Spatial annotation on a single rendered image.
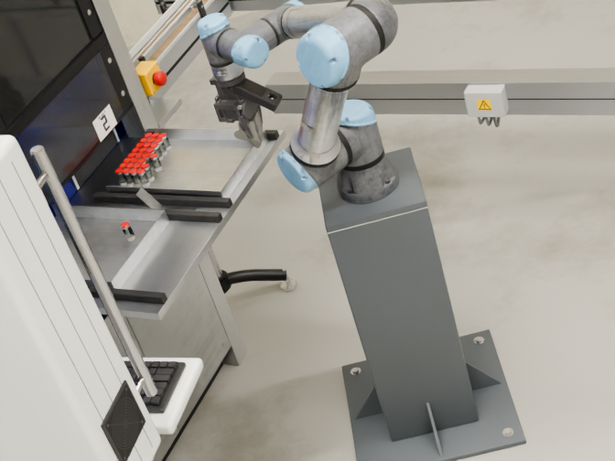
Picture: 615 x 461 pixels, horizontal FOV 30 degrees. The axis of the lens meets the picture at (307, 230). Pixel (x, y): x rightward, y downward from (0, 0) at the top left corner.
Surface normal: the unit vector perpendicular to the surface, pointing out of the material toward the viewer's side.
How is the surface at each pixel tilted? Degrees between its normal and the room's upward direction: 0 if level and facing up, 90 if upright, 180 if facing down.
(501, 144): 0
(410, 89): 90
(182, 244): 0
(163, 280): 0
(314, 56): 84
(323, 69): 84
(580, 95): 90
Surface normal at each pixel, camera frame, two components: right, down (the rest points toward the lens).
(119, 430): 0.93, -0.04
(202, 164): -0.25, -0.77
